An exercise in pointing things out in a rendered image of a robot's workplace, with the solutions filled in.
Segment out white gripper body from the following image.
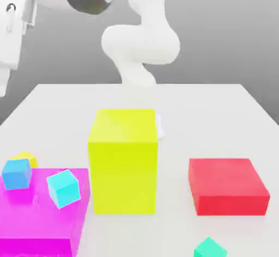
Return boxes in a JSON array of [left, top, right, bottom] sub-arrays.
[[0, 0, 28, 71]]

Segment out small yellow cube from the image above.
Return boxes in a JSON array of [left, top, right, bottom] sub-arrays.
[[9, 151, 38, 169]]

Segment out small cyan cube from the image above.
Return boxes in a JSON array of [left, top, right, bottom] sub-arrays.
[[46, 169, 82, 210]]

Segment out small green cube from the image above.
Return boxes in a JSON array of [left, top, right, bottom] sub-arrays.
[[193, 236, 228, 257]]

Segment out large red box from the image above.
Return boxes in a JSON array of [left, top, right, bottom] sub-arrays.
[[188, 158, 271, 217]]

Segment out large magenta box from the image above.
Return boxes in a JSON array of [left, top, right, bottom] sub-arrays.
[[0, 168, 92, 257]]

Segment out large yellow box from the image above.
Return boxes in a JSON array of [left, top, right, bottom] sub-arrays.
[[87, 108, 159, 216]]

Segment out small blue cube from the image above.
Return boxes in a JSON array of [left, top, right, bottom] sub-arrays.
[[1, 158, 33, 191]]

